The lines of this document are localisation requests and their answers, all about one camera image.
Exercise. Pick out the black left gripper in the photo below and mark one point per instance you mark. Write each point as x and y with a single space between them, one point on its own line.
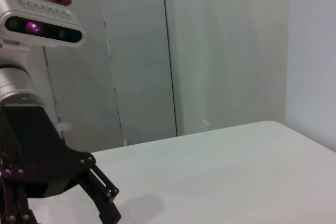
34 150

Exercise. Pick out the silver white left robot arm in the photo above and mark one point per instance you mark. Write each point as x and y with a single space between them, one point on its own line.
15 85

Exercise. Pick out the white partition panel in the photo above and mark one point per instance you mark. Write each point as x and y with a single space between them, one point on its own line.
141 64

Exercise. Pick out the white wall socket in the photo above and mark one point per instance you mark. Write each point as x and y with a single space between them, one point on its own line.
207 125

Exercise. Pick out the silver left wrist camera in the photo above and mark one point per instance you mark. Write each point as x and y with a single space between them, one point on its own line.
39 11

